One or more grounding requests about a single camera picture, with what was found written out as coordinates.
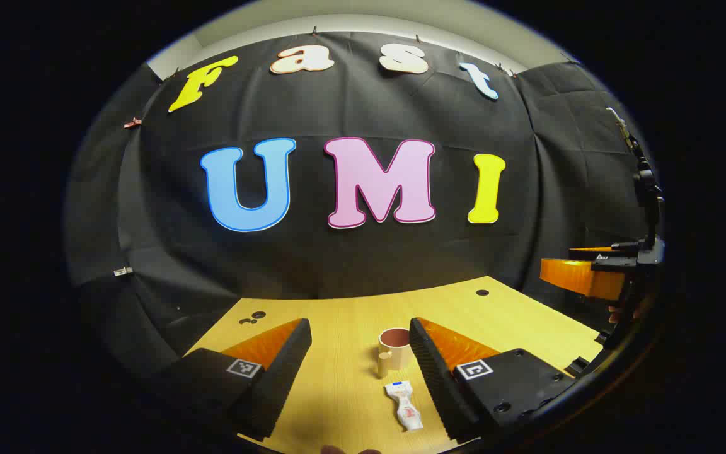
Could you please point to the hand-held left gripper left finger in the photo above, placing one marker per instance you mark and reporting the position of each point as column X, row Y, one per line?
column 287, row 372

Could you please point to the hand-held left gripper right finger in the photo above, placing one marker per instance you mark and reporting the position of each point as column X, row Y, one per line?
column 429, row 372

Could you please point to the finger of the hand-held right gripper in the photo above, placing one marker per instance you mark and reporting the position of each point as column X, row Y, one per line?
column 609, row 248
column 580, row 277

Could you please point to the white toothpaste tube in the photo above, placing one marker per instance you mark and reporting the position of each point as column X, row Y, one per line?
column 406, row 407

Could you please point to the wooden desktop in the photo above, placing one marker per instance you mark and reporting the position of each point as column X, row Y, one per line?
column 350, row 328

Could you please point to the black backdrop cloth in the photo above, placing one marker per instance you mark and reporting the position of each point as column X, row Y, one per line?
column 363, row 265

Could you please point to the white clip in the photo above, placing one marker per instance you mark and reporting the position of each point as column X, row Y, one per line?
column 123, row 271

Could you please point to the red clip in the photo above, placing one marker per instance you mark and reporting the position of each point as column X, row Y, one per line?
column 132, row 122

